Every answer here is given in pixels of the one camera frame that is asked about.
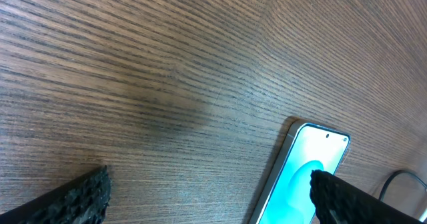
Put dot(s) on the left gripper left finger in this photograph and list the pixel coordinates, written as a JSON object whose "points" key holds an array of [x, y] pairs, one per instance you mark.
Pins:
{"points": [[82, 200]]}

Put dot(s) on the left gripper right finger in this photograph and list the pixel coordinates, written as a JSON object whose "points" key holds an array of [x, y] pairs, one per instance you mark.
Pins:
{"points": [[337, 201]]}

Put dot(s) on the Galaxy S25 smartphone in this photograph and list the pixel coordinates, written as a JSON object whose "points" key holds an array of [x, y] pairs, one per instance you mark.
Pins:
{"points": [[286, 195]]}

